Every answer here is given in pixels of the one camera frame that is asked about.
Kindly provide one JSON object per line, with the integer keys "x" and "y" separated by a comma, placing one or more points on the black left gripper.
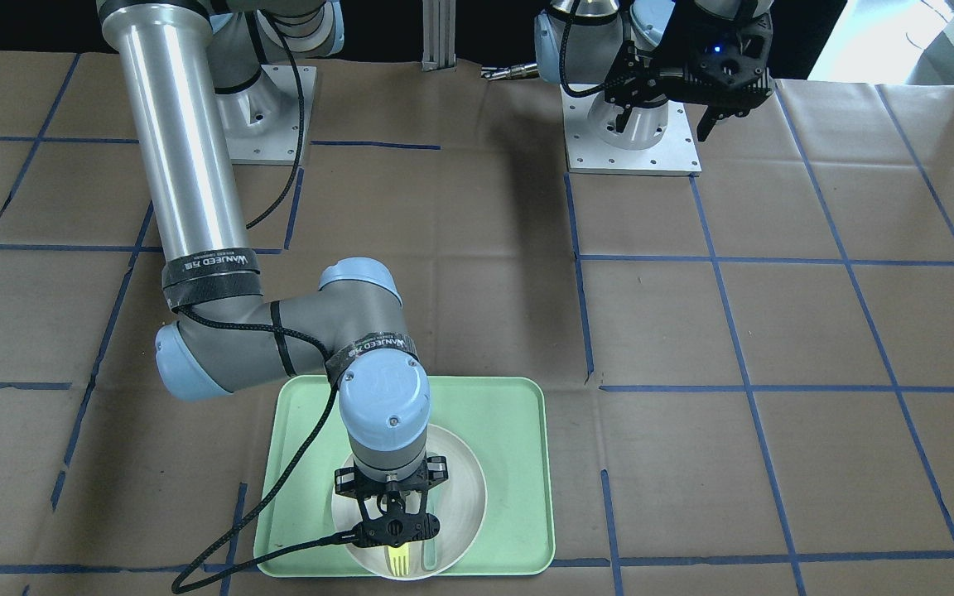
{"x": 674, "y": 43}

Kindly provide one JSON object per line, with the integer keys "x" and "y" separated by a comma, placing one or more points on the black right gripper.
{"x": 345, "y": 479}

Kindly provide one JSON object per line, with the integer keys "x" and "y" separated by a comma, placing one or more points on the yellow plastic fork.
{"x": 398, "y": 560}

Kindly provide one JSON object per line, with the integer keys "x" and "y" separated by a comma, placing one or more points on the white round plate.
{"x": 460, "y": 503}

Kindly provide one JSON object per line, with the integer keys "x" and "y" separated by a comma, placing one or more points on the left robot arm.
{"x": 576, "y": 43}

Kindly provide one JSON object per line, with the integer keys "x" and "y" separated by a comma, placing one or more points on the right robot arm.
{"x": 228, "y": 337}

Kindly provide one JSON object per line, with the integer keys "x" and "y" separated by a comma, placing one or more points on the grey-green plastic spoon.
{"x": 430, "y": 555}

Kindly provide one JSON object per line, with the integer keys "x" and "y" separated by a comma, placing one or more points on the light green tray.
{"x": 502, "y": 419}

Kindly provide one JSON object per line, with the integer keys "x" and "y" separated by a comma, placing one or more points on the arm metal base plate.
{"x": 267, "y": 123}
{"x": 654, "y": 141}

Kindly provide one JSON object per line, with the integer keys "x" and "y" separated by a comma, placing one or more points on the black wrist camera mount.
{"x": 395, "y": 519}

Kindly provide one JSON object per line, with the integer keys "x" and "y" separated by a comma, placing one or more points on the aluminium frame post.
{"x": 438, "y": 35}

